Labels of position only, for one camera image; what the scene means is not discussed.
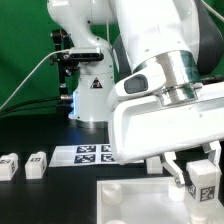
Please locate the white sheet with tags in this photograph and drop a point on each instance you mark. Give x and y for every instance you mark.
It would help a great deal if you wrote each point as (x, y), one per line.
(82, 155)

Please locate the white square table top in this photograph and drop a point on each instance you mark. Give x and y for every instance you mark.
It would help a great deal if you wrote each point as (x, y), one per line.
(151, 201)

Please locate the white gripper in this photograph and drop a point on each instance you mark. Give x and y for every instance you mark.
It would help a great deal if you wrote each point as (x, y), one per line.
(143, 128)

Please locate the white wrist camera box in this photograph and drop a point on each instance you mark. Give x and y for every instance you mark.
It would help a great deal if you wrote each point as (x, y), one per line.
(141, 83)

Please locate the black camera stand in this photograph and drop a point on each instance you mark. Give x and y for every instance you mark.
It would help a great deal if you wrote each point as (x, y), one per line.
(68, 64)

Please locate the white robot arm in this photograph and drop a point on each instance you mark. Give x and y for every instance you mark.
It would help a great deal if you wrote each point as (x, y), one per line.
(131, 34)

